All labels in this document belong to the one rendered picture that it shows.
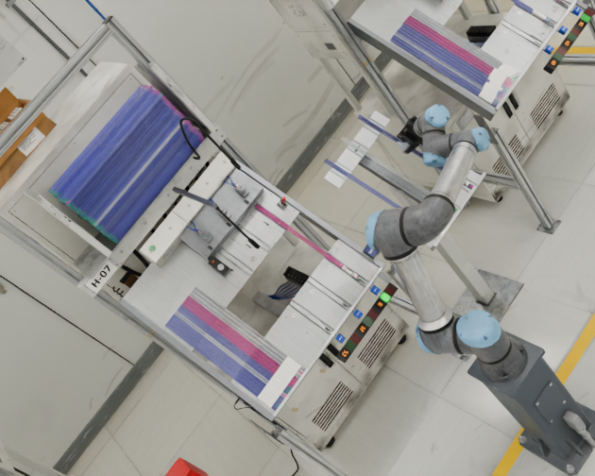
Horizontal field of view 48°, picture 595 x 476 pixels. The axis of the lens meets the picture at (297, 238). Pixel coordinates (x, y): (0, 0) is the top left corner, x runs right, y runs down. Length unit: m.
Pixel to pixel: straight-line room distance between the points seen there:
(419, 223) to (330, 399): 1.32
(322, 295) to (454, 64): 1.08
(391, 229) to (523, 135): 1.66
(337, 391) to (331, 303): 0.65
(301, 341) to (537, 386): 0.81
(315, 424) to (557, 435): 1.03
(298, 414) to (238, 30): 2.39
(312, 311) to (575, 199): 1.44
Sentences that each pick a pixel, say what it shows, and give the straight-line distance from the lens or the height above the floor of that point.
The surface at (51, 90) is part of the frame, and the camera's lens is 2.38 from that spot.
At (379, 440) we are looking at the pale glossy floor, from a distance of 3.07.
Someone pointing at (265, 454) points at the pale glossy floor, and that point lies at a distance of 3.42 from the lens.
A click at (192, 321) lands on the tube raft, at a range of 2.49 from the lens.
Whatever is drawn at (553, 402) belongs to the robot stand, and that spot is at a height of 0.32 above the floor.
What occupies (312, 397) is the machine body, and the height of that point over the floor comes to 0.31.
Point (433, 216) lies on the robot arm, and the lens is 1.90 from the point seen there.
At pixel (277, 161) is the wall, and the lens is 4.49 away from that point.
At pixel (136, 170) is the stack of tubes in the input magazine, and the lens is 2.42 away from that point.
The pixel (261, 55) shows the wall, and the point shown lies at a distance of 4.37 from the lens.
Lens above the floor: 2.40
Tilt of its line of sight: 35 degrees down
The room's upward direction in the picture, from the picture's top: 44 degrees counter-clockwise
